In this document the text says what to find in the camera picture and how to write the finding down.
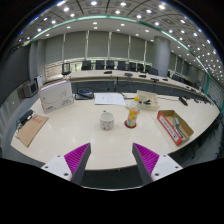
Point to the cardboard box with red side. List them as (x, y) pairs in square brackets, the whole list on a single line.
[(170, 128)]

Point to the black flat monitor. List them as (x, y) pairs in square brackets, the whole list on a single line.
[(66, 68)]

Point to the black office chairs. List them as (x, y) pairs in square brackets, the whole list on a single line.
[(110, 64)]

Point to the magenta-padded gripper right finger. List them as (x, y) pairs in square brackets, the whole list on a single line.
[(148, 159)]

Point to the ceiling lights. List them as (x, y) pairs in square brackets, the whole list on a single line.
[(94, 3)]

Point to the grey box monitor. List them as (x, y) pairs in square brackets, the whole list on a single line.
[(30, 88)]

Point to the yellow-capped orange drink bottle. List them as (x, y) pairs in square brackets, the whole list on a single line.
[(132, 115)]

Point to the flat round red coaster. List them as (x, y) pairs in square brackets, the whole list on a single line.
[(126, 125)]

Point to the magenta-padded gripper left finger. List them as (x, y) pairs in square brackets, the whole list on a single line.
[(75, 159)]

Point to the white printed paper sheet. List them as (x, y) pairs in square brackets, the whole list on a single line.
[(110, 99)]

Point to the white divided organizer box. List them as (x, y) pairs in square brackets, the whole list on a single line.
[(150, 107)]

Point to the black tabletop microphone unit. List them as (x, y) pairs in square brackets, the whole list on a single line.
[(183, 101)]

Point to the black conference microphones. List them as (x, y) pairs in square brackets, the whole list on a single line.
[(128, 74)]

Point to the black desk phone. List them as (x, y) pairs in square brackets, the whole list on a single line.
[(84, 94)]

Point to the brown cardboard envelope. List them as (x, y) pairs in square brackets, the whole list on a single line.
[(31, 130)]

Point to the white copy paper box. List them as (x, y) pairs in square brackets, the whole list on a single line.
[(55, 96)]

